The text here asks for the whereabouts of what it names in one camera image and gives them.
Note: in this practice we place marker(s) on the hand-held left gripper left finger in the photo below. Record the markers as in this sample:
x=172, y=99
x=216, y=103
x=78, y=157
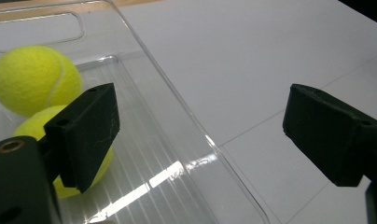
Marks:
x=84, y=133

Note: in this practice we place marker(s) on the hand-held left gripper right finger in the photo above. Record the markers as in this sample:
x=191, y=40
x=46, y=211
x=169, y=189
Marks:
x=329, y=137

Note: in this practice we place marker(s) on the yellow-green tennis ball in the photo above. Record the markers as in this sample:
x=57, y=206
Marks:
x=31, y=127
x=28, y=77

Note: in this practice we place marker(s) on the clear plastic container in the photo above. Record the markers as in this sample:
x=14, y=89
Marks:
x=164, y=149

